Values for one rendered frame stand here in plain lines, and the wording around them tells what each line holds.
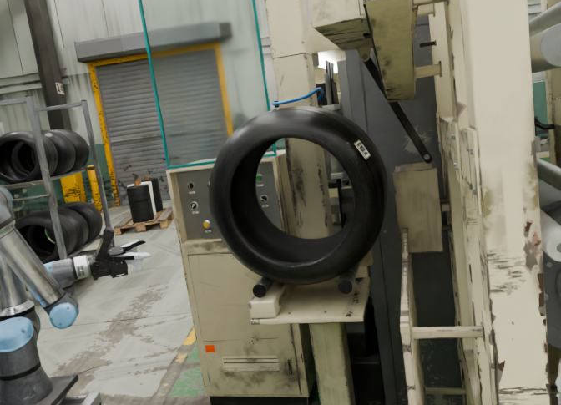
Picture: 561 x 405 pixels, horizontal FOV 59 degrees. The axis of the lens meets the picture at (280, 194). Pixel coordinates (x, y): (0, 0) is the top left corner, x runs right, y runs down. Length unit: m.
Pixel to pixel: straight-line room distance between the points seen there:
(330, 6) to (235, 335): 1.76
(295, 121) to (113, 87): 9.97
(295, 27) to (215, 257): 1.15
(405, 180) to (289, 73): 0.57
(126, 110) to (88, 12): 2.12
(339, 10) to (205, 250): 1.53
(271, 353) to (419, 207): 1.14
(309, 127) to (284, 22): 0.53
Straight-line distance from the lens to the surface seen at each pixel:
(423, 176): 1.79
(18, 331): 1.69
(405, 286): 1.27
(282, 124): 1.52
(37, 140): 4.91
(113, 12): 11.53
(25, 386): 1.73
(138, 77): 11.19
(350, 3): 1.24
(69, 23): 11.87
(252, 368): 2.63
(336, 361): 2.12
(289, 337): 2.49
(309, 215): 1.92
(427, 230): 1.82
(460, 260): 1.88
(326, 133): 1.50
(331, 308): 1.69
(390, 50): 1.36
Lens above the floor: 1.44
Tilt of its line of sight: 9 degrees down
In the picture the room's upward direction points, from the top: 8 degrees counter-clockwise
